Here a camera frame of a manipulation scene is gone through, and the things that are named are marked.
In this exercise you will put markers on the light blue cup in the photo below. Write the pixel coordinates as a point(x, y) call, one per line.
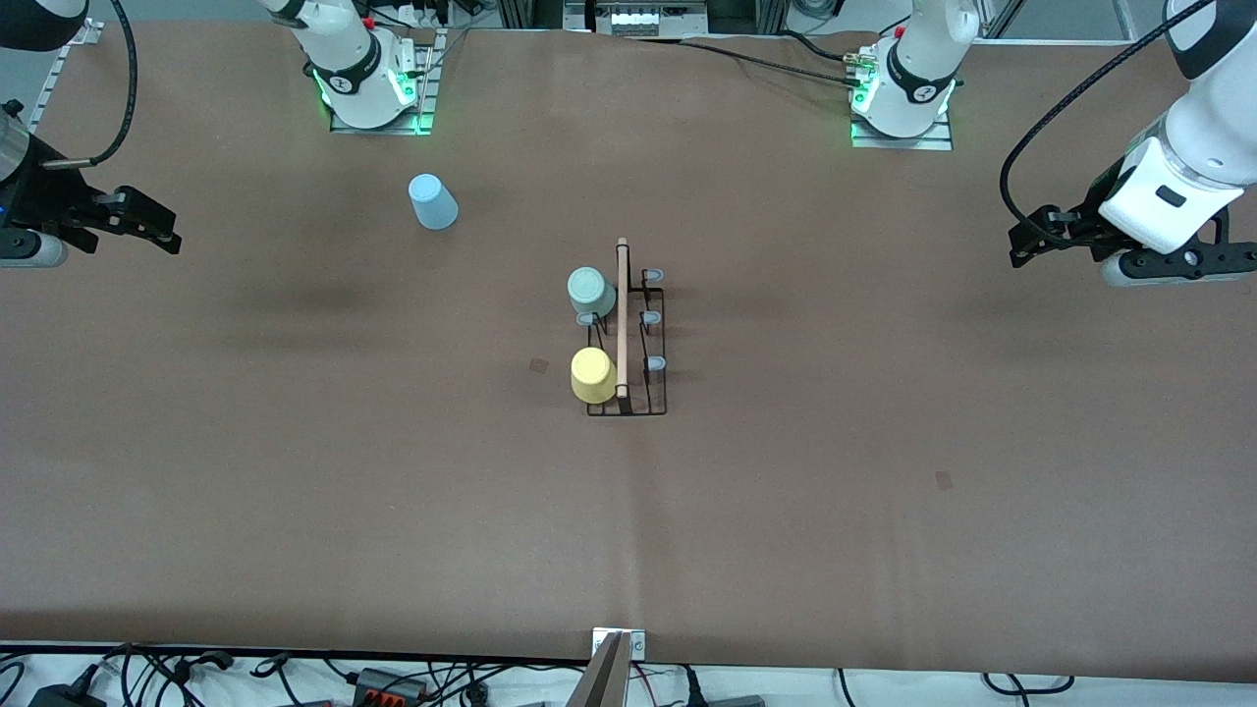
point(432, 201)

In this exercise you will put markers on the black orange connector box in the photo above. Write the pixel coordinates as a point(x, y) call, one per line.
point(388, 684)

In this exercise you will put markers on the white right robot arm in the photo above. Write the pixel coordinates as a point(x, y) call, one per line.
point(349, 59)

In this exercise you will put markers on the black power adaptor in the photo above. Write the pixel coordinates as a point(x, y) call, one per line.
point(64, 697)

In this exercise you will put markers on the pale green cup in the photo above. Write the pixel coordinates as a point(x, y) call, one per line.
point(591, 290)

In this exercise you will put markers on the brown angled beam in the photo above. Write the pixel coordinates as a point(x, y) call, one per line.
point(601, 678)

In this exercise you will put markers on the small metal edge bracket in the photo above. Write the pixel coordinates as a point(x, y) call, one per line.
point(636, 643)

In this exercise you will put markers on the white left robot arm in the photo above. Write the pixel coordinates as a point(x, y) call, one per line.
point(1218, 118)

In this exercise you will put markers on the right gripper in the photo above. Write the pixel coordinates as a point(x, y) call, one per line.
point(41, 192)

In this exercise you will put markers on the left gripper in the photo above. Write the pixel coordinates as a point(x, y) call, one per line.
point(1088, 222)

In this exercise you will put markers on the white power strip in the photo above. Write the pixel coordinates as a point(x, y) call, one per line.
point(643, 18)

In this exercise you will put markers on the aluminium corner profile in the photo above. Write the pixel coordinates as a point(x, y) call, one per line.
point(90, 34)

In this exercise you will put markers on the slotted aluminium rail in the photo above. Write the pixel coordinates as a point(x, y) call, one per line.
point(49, 83)

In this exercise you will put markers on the yellow cup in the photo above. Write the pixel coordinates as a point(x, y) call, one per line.
point(593, 375)

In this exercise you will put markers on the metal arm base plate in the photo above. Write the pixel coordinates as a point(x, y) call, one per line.
point(424, 79)
point(899, 142)

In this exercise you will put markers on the brown table mat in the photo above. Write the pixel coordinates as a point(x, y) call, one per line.
point(737, 540)

